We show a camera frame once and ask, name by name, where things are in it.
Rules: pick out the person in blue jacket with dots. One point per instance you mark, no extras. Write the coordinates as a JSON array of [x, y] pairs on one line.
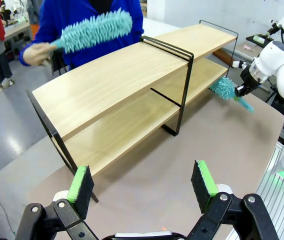
[[82, 15]]

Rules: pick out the aluminium ribbed mounting plate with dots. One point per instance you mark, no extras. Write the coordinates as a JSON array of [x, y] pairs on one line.
[[279, 200]]

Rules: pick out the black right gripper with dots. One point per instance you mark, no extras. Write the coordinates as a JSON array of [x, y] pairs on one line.
[[249, 80]]

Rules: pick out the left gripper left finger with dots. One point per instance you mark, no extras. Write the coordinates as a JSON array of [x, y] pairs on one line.
[[80, 190]]

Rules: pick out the person's right hand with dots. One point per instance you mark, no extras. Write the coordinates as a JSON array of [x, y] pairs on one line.
[[35, 55]]

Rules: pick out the small white wrist box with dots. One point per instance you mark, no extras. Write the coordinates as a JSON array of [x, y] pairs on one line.
[[237, 64]]

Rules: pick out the person's right forearm blue sleeve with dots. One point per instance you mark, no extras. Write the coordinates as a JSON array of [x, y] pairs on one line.
[[44, 32]]

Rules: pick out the teal microfiber duster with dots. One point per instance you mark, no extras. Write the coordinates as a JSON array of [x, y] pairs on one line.
[[224, 87], [97, 30]]

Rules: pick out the wooden two-tier shelf black frame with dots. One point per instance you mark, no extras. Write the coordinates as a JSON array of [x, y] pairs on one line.
[[122, 75]]

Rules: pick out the brown cardboard tube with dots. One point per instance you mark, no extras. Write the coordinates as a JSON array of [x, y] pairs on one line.
[[222, 55]]

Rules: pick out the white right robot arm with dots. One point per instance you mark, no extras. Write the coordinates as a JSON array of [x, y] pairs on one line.
[[279, 65]]

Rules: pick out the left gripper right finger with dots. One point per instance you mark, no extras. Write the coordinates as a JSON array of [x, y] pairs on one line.
[[203, 185]]

